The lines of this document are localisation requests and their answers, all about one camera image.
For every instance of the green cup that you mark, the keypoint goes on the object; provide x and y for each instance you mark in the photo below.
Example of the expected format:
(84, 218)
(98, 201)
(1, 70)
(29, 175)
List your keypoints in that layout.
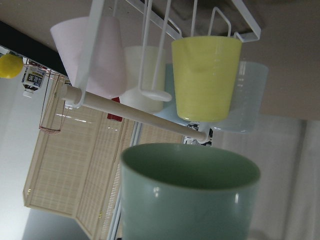
(173, 191)

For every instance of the grey cup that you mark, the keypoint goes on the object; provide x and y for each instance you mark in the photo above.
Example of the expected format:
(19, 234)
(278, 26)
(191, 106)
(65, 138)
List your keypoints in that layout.
(246, 99)

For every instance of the light blue cup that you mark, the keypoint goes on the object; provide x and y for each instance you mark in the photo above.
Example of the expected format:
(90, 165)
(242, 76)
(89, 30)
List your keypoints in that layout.
(169, 111)

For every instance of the drink bottle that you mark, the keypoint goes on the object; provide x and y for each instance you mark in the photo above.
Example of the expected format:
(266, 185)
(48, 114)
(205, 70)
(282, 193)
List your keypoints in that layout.
(32, 80)

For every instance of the yellow lemon toy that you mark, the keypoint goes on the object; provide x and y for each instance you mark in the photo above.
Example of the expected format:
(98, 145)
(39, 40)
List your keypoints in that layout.
(10, 66)

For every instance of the yellow cup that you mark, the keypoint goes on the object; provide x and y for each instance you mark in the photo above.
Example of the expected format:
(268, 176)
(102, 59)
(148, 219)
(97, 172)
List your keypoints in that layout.
(204, 72)

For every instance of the bamboo folding screen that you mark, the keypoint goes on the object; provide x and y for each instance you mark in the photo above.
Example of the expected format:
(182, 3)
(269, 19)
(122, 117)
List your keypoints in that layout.
(76, 173)

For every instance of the white wire cup rack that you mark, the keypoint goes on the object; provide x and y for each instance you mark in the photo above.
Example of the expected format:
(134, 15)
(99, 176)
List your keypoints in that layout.
(93, 56)

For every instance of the white cup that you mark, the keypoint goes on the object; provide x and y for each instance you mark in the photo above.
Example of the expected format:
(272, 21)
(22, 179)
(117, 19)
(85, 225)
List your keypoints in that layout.
(132, 96)

